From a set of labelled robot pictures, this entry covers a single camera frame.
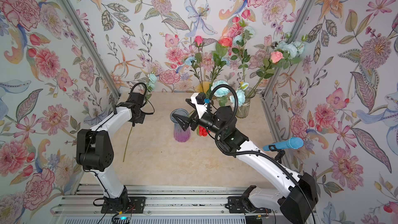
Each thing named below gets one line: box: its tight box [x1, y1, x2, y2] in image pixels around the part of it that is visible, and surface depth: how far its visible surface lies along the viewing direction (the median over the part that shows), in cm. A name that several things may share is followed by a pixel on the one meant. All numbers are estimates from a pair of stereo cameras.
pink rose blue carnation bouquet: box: [184, 35, 234, 92], surface depth 95 cm
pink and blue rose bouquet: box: [228, 17, 308, 94], surface depth 86 cm
